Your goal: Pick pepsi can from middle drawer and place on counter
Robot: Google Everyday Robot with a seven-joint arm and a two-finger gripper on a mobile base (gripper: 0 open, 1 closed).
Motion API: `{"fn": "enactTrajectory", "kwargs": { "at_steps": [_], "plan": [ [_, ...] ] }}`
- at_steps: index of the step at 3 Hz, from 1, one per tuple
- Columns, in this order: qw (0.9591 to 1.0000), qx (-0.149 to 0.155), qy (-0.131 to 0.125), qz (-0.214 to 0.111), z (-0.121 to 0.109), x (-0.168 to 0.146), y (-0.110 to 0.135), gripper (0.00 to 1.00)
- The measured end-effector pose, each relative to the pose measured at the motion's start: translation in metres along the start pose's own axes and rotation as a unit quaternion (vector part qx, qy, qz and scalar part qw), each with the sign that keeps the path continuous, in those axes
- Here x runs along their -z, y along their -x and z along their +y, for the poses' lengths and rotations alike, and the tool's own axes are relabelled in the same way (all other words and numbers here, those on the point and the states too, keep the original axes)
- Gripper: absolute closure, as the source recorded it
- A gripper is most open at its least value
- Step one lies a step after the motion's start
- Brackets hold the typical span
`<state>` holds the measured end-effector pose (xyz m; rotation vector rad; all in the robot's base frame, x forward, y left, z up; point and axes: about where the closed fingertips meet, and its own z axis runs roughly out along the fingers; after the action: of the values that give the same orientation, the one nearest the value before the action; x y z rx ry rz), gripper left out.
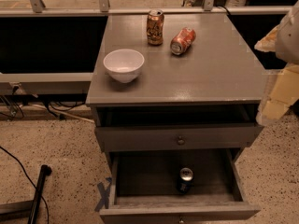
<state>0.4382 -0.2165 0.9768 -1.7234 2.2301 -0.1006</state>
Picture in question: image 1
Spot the orange lying soda can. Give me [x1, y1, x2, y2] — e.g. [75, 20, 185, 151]
[170, 27, 196, 55]

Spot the white bowl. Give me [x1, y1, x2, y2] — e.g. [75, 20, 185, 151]
[103, 49, 145, 83]

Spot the grey wooden drawer cabinet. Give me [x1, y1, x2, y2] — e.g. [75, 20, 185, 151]
[85, 12, 271, 224]

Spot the grey top drawer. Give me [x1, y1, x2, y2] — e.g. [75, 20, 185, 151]
[95, 104, 262, 152]

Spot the blue pepsi can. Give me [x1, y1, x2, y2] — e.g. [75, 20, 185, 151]
[177, 167, 194, 193]

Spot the brown upright soda can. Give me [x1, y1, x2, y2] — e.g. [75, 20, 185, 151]
[147, 9, 164, 46]

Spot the grey metal rail frame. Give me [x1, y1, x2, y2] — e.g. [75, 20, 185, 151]
[0, 0, 299, 96]

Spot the grey open middle drawer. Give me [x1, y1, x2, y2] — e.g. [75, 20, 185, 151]
[100, 149, 260, 224]

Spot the blue tape cross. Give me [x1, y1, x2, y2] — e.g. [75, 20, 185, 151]
[94, 177, 112, 212]

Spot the black floor cable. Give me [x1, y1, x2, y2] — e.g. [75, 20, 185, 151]
[0, 145, 50, 224]

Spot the round top drawer knob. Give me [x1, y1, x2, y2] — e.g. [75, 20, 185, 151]
[177, 136, 185, 146]

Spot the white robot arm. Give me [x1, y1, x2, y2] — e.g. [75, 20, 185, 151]
[254, 1, 299, 126]

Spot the black metal stand leg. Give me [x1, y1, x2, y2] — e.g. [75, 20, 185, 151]
[0, 165, 51, 224]

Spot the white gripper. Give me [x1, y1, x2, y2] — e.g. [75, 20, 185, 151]
[256, 63, 299, 126]

